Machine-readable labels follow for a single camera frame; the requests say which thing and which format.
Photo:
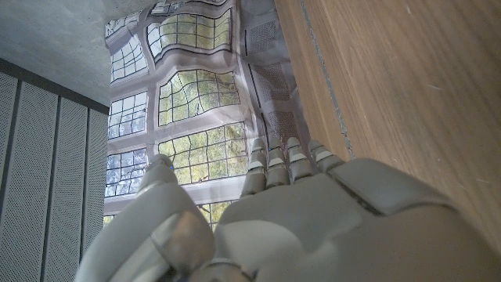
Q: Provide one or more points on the printed window backdrop cloth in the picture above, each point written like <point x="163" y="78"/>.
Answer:
<point x="195" y="117"/>

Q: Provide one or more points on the grey perforated wall panel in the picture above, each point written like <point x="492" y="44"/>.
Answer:
<point x="43" y="180"/>

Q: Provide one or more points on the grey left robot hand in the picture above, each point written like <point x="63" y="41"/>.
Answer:
<point x="313" y="227"/>

